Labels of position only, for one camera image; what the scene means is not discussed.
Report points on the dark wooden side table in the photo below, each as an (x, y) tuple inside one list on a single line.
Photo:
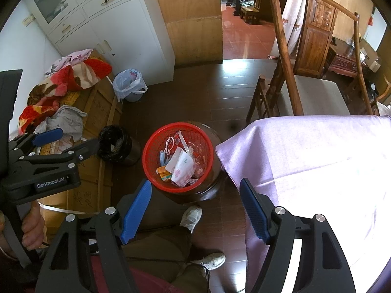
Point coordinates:
[(345, 64)]

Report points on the black trash bin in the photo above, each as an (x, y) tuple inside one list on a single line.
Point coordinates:
[(122, 152)]

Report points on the white pink curtain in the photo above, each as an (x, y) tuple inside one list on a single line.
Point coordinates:
[(293, 15)]

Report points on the white cabinet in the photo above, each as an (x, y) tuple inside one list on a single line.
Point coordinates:
[(122, 36)]

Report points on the blue face mask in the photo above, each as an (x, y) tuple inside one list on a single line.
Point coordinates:
[(162, 158)]

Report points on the round wooden stool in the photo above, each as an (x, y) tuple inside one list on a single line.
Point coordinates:
[(201, 193)]

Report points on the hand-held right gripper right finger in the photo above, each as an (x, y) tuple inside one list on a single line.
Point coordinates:
[(255, 210)]

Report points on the grey cloth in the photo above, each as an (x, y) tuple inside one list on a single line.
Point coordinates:
[(65, 122)]

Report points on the grey chair cushion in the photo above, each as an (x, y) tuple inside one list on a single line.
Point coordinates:
[(314, 97)]

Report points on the small wooden chair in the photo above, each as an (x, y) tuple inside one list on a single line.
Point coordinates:
[(262, 97)]

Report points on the wall switch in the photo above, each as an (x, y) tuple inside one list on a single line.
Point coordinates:
[(29, 20)]

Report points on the purple tablecloth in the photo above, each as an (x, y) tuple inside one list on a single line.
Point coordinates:
[(305, 164)]

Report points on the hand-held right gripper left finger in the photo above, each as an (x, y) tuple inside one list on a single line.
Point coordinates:
[(137, 213)]

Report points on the pink cloth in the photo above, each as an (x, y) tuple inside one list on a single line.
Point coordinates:
[(74, 57)]

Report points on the carved wooden cabinet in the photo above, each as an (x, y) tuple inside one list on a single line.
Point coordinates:
[(316, 39)]

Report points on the red plastic basket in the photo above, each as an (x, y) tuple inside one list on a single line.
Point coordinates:
[(152, 146)]

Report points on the person's left hand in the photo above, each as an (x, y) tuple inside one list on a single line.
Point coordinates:
[(32, 229)]

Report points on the orange medicine box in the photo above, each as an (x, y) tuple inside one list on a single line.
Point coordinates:
[(163, 174)]

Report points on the person's leg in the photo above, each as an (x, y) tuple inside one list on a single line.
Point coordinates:
[(162, 244), (192, 277)]

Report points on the wooden door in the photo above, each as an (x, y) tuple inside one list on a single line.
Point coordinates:
[(192, 30)]

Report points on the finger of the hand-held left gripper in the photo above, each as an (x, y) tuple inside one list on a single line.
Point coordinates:
[(82, 151), (47, 135)]

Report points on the bin with white bag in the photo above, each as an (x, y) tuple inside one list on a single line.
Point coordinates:
[(128, 81)]

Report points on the tall wooden chair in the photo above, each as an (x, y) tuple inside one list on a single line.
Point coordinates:
[(285, 52)]

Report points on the red floral blanket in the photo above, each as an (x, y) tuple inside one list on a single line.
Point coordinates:
[(61, 82)]

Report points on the wooden armchair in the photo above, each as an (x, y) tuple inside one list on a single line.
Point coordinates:
[(250, 10)]

